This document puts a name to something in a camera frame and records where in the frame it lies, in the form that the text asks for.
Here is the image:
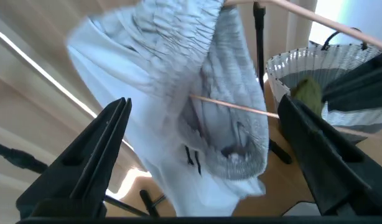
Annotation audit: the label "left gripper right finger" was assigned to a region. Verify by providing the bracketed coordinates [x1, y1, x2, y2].
[276, 93, 382, 218]

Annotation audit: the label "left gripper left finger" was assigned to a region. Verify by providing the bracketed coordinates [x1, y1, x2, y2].
[16, 96, 133, 219]

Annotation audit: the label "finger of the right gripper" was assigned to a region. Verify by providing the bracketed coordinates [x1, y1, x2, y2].
[321, 52, 382, 112]

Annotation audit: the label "green garment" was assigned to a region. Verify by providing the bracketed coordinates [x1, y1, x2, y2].
[291, 76, 323, 118]

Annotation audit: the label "pink clothes hanger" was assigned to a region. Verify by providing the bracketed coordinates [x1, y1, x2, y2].
[189, 0, 382, 139]

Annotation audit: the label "pale grey shorts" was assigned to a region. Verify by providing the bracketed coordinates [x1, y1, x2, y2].
[66, 0, 270, 218]

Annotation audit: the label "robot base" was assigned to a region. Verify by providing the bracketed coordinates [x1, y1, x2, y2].
[282, 201, 323, 217]

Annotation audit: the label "white laundry basket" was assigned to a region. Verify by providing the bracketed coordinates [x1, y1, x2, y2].
[265, 27, 382, 134]

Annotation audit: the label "black clothes rack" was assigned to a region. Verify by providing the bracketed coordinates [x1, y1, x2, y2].
[0, 1, 294, 218]

